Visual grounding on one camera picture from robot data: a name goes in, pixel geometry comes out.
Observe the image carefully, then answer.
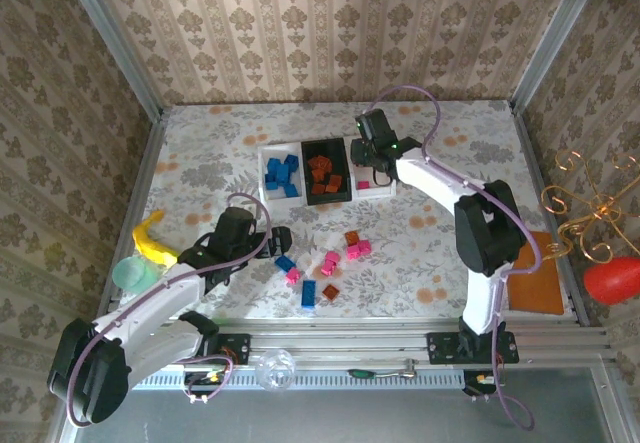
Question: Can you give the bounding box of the long blue lego brick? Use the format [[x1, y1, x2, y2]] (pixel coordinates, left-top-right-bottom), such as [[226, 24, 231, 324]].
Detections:
[[300, 279, 319, 309]]

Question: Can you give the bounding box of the white plastic bin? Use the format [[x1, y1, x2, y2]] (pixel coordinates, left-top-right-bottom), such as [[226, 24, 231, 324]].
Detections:
[[256, 141, 306, 210], [347, 134, 400, 201]]

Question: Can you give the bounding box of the black plastic bin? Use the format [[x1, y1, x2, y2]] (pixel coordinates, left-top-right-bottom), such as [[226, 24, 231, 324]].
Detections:
[[299, 136, 354, 208]]

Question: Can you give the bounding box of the yellow toy banana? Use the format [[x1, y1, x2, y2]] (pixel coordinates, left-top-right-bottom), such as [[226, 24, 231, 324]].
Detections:
[[132, 209, 180, 269]]

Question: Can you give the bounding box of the translucent green cup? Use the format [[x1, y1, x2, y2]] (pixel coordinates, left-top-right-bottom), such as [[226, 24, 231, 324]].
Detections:
[[110, 255, 164, 295]]

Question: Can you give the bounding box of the clear plastic ball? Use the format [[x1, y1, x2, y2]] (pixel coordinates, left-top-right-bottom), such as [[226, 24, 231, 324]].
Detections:
[[253, 348, 296, 393]]

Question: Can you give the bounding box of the aluminium extrusion beam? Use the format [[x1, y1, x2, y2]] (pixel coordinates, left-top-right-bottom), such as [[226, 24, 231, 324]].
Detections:
[[149, 320, 616, 367]]

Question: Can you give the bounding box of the orange rectangular board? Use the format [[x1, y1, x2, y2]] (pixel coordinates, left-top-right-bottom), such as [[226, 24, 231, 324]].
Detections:
[[505, 229, 569, 317]]

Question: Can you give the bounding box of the red rounded ornament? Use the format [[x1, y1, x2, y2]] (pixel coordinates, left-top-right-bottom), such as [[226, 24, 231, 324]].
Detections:
[[583, 256, 640, 307]]

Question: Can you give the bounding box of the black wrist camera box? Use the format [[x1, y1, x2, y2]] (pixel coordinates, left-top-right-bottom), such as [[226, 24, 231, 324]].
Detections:
[[214, 206, 260, 244], [354, 108, 399, 150]]

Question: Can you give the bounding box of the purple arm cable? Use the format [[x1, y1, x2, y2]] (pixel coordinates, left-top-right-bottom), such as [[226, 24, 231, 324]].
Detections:
[[360, 85, 544, 432], [64, 191, 274, 429]]

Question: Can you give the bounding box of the aluminium table edge rail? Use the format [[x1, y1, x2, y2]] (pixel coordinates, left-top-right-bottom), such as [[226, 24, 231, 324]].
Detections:
[[509, 102, 594, 327], [97, 115, 169, 314]]

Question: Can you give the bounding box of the small wired connector board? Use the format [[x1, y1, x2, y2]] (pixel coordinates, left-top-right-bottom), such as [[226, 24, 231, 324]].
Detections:
[[182, 367, 234, 404], [462, 370, 501, 404]]

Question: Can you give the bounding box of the grey slotted cable duct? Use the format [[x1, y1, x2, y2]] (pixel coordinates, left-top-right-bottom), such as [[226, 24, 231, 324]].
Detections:
[[132, 366, 469, 392]]

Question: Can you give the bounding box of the green handled screwdriver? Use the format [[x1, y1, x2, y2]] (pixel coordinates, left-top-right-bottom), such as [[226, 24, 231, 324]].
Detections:
[[347, 357, 420, 380]]

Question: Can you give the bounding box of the aluminium frame post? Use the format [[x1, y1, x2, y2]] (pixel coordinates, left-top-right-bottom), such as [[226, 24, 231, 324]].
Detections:
[[509, 0, 609, 114], [55, 0, 166, 122]]

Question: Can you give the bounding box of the gold wire ornament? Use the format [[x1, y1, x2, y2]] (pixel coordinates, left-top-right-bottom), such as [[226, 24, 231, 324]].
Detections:
[[539, 148, 640, 264]]

